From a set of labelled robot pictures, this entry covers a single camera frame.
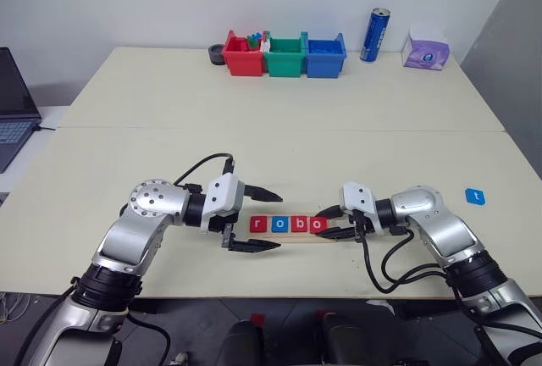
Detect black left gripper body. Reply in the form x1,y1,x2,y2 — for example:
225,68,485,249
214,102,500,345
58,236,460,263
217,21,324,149
207,181,247,250

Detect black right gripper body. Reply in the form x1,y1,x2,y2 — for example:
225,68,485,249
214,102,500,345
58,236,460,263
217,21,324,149
340,206,377,240

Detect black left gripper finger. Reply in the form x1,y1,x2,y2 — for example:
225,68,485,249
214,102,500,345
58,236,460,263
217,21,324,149
243,185,285,203
225,238,283,254

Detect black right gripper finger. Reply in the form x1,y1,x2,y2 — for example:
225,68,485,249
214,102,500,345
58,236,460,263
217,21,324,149
316,204,346,219
314,225,359,241

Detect red letter tile o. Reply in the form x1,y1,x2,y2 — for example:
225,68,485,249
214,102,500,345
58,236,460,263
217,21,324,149
308,216,329,235

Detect red letter tile b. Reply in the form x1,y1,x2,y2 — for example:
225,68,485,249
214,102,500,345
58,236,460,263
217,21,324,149
290,215,311,234

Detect wooden letter tray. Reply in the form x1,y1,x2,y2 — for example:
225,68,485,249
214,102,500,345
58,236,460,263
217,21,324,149
248,213,361,246

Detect blue letter tile o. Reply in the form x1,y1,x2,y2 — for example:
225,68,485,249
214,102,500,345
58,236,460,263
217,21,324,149
270,214,290,234

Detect blue letter tile t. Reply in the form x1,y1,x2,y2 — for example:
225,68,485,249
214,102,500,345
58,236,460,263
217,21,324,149
464,187,488,206

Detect dark rounded shape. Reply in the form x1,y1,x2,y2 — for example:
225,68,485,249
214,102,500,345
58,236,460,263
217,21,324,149
318,312,374,366
215,319,264,366

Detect red plastic bin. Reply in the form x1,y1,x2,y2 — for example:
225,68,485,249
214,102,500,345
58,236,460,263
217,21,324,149
222,29,268,77

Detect green plastic bin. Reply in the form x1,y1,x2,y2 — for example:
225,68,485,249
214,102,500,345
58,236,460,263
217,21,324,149
263,34,308,79

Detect blue plastic bin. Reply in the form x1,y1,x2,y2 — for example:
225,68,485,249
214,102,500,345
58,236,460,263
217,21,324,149
304,31,348,80

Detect purple tissue box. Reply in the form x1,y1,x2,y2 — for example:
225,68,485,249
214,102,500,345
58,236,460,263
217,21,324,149
401,26,451,71

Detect blue drink can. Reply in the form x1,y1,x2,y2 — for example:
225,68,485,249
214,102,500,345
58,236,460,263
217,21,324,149
359,6,392,64

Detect white side table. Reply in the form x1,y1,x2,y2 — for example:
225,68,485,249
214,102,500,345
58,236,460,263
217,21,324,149
0,104,75,208

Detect dark laptop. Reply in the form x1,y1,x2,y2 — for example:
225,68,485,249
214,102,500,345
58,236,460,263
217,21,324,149
0,47,44,174

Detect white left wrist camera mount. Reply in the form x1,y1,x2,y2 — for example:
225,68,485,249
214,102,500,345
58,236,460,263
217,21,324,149
199,173,246,236

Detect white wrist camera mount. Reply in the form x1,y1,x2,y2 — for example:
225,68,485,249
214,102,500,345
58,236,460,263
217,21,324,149
199,173,246,236
339,179,380,236

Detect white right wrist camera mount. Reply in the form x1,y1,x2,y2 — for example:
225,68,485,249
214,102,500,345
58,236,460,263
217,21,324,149
339,179,380,236

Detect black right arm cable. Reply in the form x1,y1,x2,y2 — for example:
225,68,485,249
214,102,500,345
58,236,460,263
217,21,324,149
354,211,542,341

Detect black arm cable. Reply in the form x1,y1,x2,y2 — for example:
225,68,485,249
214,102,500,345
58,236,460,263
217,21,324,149
354,211,542,341
124,152,236,366

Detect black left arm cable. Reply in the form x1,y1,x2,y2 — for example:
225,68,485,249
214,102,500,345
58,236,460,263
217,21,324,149
124,152,236,366

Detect grey floor cables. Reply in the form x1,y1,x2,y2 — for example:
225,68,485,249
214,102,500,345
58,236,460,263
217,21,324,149
0,291,30,327

